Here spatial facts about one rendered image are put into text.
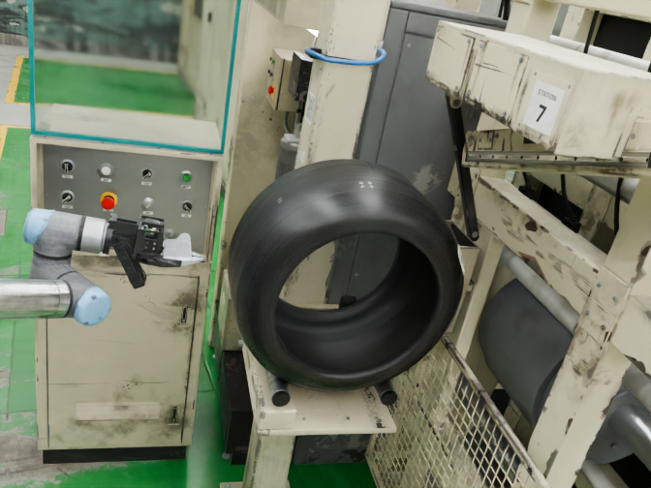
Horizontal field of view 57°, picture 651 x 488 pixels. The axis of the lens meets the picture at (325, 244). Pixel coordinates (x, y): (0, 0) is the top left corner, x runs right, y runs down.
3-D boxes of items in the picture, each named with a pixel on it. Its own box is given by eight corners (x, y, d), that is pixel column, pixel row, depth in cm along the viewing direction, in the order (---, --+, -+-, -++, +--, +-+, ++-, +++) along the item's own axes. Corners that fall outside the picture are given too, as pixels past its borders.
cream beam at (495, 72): (420, 79, 154) (436, 19, 148) (507, 92, 161) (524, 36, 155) (550, 155, 102) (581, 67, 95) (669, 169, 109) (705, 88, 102)
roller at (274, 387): (253, 325, 176) (256, 313, 174) (268, 326, 177) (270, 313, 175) (270, 408, 145) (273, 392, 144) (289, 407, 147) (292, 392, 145)
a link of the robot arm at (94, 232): (78, 258, 125) (83, 239, 132) (102, 260, 127) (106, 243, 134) (83, 226, 122) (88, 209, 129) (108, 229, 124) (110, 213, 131)
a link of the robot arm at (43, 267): (46, 315, 123) (53, 265, 120) (18, 290, 129) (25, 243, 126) (81, 308, 129) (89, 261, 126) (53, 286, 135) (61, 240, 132)
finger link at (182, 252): (208, 247, 132) (165, 239, 128) (202, 270, 134) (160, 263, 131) (207, 240, 134) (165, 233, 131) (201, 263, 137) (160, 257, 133)
